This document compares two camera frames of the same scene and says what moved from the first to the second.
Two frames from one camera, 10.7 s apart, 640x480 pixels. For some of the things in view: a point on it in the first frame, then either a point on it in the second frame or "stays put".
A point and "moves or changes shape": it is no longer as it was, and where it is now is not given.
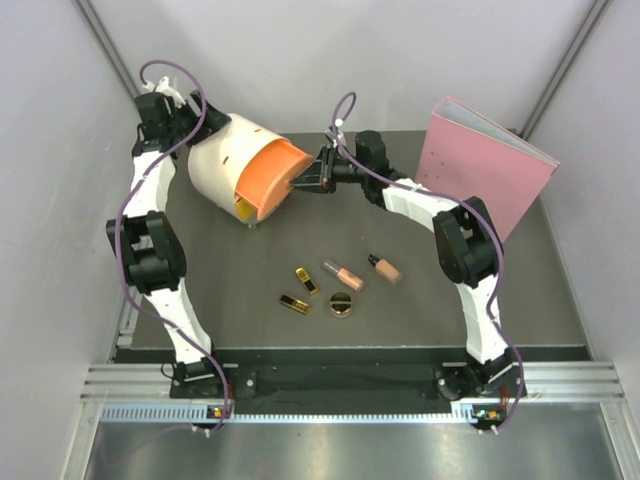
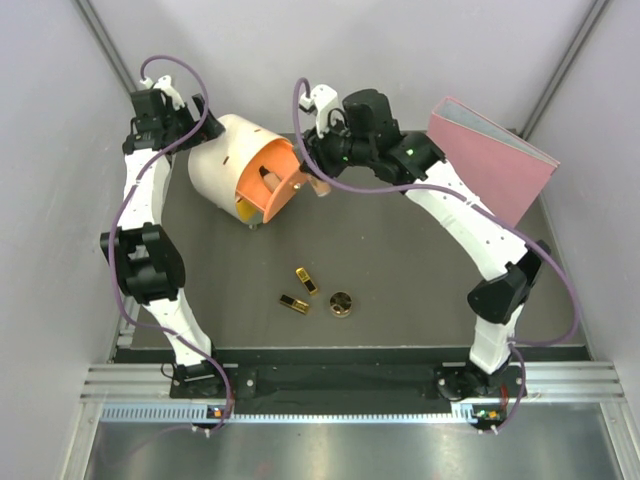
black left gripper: (216, 120) stays put
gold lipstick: (307, 281) stays put
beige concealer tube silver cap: (344, 276) moves or changes shape
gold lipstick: (294, 303) stays put
